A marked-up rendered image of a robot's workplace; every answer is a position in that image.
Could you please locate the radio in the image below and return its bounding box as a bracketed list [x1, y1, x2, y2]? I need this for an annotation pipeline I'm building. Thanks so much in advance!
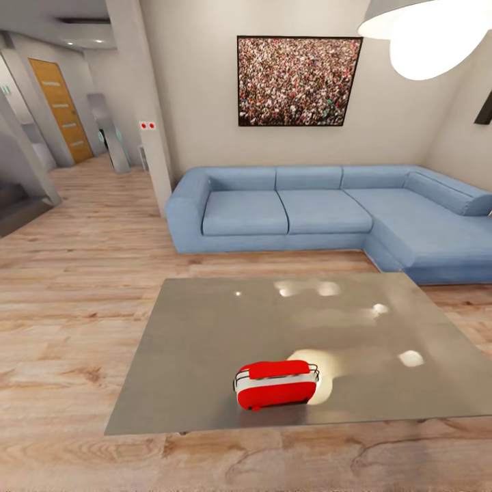
[232, 359, 320, 411]

